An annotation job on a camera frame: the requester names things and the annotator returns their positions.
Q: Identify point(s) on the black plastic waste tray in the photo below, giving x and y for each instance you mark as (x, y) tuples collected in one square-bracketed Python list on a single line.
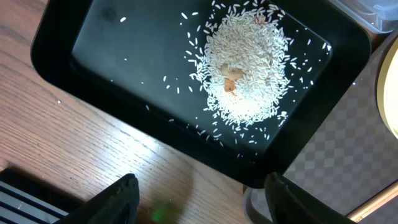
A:
[(76, 49)]

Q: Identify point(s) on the wooden chopstick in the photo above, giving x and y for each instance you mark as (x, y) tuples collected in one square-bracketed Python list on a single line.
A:
[(374, 203)]

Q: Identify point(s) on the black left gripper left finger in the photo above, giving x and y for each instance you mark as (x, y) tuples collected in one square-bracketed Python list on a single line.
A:
[(117, 204)]

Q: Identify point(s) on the pile of rice grains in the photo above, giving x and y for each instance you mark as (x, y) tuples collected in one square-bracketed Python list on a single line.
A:
[(174, 50)]

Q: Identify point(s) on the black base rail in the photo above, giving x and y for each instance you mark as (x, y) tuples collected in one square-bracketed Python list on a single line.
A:
[(27, 199)]

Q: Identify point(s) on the orange food scraps in rice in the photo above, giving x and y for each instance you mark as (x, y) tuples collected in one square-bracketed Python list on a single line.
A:
[(231, 74)]

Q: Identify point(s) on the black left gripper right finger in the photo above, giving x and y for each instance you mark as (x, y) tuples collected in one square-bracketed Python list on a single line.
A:
[(290, 204)]

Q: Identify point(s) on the dark brown serving tray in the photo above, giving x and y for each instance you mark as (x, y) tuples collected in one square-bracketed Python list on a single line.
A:
[(352, 156)]

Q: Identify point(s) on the yellow round plate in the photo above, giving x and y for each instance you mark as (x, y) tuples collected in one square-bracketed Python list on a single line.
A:
[(386, 89)]

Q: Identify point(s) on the clear plastic waste bin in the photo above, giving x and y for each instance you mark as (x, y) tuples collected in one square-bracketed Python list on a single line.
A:
[(378, 16)]

